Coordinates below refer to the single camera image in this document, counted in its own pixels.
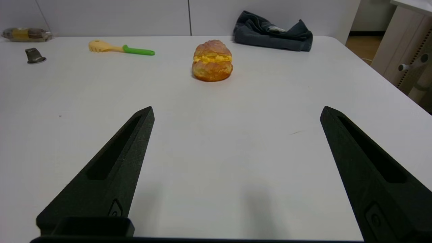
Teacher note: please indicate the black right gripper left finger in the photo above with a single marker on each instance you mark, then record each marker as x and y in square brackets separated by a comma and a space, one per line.
[108, 189]

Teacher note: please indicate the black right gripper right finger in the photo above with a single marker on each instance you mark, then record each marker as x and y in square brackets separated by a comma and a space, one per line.
[364, 175]

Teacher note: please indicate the cream puff pastry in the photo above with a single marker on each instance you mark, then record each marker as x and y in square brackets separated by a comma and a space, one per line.
[212, 65]

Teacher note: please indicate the white perforated side desk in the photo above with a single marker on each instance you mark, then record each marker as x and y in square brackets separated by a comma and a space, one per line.
[398, 37]

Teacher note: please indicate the grey coffee capsule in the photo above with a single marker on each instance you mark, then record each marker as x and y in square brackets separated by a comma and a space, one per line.
[33, 55]

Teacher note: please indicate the dark grey folded cloth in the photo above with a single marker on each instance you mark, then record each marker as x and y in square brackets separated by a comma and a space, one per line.
[270, 37]

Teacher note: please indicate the clear wrapped snack package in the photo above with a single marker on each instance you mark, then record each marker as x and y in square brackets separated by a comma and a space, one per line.
[25, 34]

